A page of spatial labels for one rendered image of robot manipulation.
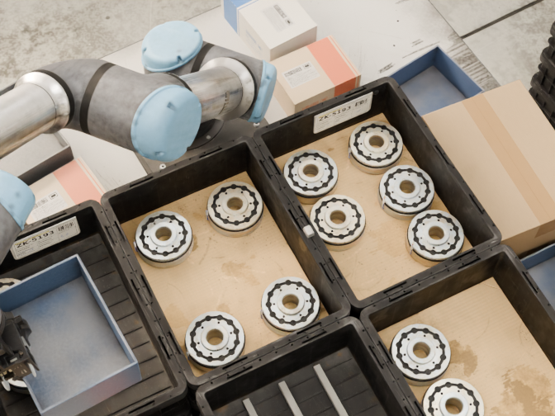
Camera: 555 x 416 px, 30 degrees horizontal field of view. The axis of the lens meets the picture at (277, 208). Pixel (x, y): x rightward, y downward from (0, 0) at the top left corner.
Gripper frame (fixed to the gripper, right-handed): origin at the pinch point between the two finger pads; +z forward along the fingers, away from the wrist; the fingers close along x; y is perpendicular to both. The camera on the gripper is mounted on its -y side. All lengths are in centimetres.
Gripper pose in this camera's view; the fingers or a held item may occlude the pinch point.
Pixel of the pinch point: (14, 358)
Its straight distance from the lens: 153.9
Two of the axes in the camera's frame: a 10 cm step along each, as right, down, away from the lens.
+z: 0.7, 4.5, 8.9
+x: 8.7, -4.6, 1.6
